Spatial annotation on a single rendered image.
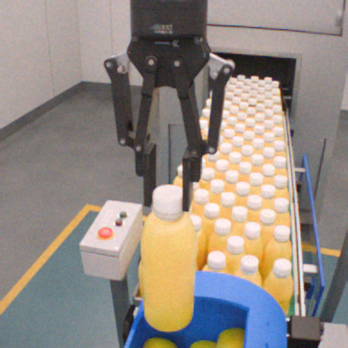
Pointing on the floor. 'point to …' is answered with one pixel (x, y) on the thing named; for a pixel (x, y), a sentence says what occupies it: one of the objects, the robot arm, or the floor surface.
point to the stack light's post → (336, 285)
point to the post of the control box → (120, 290)
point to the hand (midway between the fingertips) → (169, 178)
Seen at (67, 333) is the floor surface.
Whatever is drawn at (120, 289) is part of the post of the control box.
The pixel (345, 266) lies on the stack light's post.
